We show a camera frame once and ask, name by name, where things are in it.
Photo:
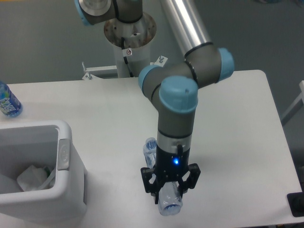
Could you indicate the white pedestal base frame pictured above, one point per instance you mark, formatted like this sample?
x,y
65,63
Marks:
x,y
107,72

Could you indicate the clear plastic wrapper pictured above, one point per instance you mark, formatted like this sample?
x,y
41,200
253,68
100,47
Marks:
x,y
48,180

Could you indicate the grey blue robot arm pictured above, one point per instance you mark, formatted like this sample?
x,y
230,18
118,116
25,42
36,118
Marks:
x,y
172,90

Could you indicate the white frame at right edge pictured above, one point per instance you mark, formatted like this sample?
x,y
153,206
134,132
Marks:
x,y
294,107

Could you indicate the clear crushed plastic bottle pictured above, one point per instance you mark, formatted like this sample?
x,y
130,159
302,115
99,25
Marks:
x,y
170,201

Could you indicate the black object at table edge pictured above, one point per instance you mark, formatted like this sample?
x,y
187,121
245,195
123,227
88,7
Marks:
x,y
296,203

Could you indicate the blue labelled water bottle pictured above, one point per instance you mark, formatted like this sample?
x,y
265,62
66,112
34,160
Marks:
x,y
9,104

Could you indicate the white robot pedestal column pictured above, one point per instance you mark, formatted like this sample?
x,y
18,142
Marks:
x,y
131,43

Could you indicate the white tissue in bin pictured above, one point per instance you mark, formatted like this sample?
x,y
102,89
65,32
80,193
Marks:
x,y
31,178

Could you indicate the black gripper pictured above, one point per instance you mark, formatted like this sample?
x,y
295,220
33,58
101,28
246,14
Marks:
x,y
172,166

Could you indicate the white trash can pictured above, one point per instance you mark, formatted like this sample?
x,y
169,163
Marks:
x,y
47,145

